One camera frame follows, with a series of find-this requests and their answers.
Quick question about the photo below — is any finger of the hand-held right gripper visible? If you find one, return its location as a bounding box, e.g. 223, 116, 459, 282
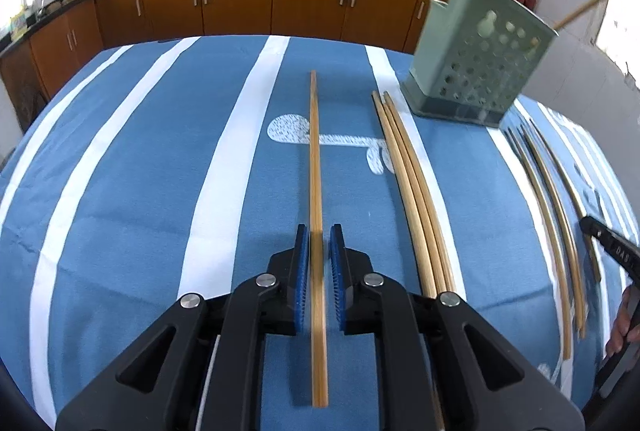
580, 215, 640, 284

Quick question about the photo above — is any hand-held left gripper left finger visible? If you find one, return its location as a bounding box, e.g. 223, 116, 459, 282
56, 223, 311, 431

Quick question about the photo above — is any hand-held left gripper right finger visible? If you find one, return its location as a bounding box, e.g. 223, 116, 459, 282
328, 223, 586, 431

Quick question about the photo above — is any green perforated utensil holder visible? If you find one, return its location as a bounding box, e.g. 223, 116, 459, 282
401, 0, 559, 129

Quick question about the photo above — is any person's right hand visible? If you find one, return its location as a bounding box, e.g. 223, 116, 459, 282
606, 283, 640, 358

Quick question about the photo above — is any blue white striped tablecloth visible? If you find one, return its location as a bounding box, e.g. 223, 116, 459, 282
0, 35, 633, 431

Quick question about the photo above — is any bright window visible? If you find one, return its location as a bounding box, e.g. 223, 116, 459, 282
597, 0, 640, 86

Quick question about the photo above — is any yellow box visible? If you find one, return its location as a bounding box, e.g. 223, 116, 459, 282
10, 8, 30, 40

